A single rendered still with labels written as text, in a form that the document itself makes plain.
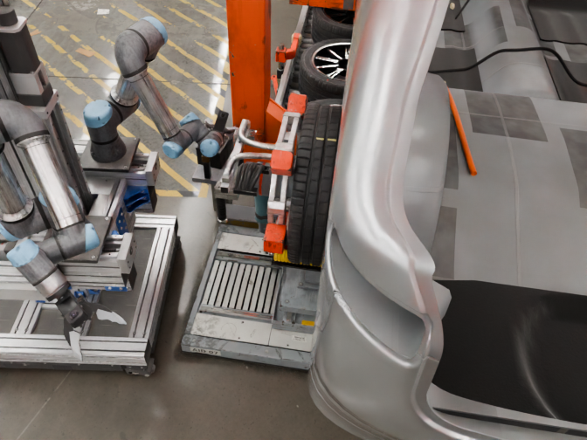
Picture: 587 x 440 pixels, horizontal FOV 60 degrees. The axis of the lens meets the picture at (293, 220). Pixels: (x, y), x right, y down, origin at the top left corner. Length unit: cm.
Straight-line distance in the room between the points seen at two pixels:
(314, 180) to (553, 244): 88
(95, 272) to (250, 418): 95
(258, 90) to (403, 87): 135
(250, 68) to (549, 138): 129
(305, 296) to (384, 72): 154
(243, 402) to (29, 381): 100
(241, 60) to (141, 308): 124
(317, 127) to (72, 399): 166
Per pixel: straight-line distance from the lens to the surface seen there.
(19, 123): 163
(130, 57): 197
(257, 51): 231
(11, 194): 183
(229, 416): 249
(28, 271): 152
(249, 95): 244
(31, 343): 260
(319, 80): 343
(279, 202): 187
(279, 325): 254
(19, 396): 276
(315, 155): 182
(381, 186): 98
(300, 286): 255
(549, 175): 217
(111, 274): 212
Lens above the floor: 231
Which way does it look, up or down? 47 degrees down
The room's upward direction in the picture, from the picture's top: 4 degrees clockwise
